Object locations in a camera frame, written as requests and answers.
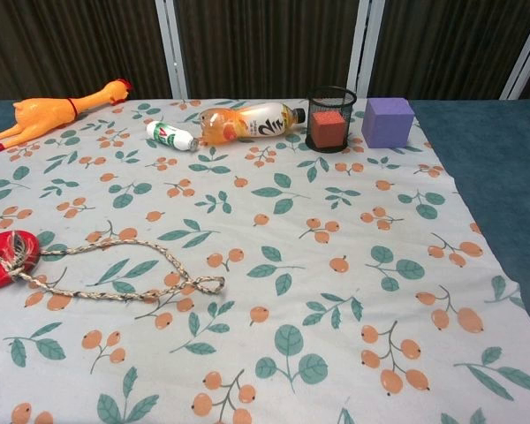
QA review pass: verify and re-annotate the braided beige rope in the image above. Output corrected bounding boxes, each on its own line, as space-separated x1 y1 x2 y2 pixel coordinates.
0 231 227 302

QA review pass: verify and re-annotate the orange drink plastic bottle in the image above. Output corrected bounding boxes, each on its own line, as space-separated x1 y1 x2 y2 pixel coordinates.
199 101 308 148

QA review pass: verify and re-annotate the floral leaf print tablecloth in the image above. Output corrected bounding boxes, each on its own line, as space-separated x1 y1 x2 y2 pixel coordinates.
0 97 530 424

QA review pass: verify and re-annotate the orange foam cube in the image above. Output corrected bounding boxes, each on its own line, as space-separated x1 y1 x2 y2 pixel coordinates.
311 110 350 149

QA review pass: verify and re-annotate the black mesh pen holder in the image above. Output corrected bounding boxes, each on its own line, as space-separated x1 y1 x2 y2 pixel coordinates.
305 85 359 155

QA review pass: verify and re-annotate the small white green bottle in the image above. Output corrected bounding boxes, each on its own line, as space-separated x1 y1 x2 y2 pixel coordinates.
145 119 201 154

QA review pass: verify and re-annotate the purple foam cube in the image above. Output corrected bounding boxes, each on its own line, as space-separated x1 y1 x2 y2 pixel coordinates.
360 97 416 149

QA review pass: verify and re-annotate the orange rubber chicken toy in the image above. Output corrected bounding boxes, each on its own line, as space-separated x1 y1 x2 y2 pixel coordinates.
0 78 134 155

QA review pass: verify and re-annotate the white screen frame post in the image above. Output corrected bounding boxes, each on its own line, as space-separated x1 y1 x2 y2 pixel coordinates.
153 0 193 101
353 0 382 100
497 16 530 102

